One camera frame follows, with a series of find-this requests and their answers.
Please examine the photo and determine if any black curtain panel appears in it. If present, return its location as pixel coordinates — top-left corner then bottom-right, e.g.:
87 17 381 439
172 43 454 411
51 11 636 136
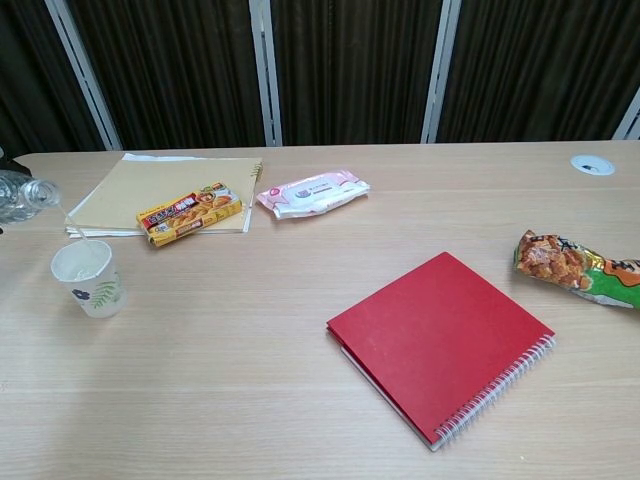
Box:
64 0 266 150
269 0 444 147
0 0 106 161
437 0 640 144

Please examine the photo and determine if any pink wet wipes pack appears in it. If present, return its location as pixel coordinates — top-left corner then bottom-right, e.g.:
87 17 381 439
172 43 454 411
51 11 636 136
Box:
255 170 372 221

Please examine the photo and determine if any green orange snack bag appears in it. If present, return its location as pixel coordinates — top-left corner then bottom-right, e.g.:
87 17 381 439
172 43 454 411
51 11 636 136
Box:
512 229 640 314

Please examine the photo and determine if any yellow curry box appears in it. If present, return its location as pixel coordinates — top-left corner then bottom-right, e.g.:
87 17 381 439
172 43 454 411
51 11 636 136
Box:
135 180 245 250

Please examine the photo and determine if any grey partition post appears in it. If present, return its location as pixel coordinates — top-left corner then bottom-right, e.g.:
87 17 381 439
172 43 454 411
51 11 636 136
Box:
611 92 640 142
420 0 462 145
248 0 284 148
43 0 124 152

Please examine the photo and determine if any red spiral notebook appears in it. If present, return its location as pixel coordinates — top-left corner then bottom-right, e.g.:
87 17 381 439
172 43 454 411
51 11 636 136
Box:
325 251 558 454

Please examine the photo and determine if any transparent plastic water bottle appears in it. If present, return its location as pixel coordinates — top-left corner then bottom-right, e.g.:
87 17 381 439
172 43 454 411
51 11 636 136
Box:
0 168 62 225

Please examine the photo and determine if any white table cable grommet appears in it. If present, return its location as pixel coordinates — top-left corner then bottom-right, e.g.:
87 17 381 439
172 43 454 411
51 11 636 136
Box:
570 153 616 177

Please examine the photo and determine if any paper cup with leaf print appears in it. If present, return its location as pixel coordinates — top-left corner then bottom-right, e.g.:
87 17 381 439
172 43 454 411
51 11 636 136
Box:
49 239 129 320

